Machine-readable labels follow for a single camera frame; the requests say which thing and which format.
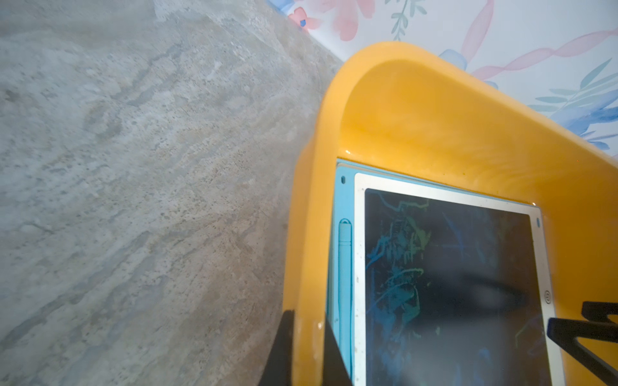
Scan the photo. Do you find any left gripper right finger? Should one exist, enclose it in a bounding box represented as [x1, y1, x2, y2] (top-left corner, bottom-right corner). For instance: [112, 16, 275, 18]
[322, 319, 352, 386]

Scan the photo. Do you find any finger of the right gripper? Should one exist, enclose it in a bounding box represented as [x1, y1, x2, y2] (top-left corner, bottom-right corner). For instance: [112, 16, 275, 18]
[546, 301, 618, 386]

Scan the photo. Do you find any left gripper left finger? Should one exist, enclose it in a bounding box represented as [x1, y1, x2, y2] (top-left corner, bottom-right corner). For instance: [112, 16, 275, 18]
[257, 310, 295, 386]

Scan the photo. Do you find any blue stylus pen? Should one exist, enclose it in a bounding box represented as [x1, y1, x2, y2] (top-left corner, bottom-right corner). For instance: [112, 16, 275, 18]
[337, 219, 352, 362]

